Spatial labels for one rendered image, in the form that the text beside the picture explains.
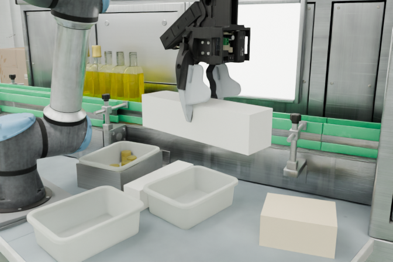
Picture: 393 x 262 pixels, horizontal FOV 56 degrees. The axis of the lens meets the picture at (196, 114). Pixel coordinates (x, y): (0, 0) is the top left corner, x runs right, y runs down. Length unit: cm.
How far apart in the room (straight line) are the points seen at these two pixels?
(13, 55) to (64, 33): 489
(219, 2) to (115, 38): 107
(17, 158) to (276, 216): 67
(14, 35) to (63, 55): 607
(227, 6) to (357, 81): 79
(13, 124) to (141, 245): 45
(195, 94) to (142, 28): 96
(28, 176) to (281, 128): 72
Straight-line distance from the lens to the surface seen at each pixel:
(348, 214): 108
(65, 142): 110
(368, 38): 126
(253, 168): 117
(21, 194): 109
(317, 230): 86
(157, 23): 147
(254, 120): 53
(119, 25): 158
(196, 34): 57
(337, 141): 111
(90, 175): 115
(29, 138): 106
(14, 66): 589
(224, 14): 55
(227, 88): 62
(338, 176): 112
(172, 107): 62
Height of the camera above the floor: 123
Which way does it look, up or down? 13 degrees down
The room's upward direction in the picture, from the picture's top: straight up
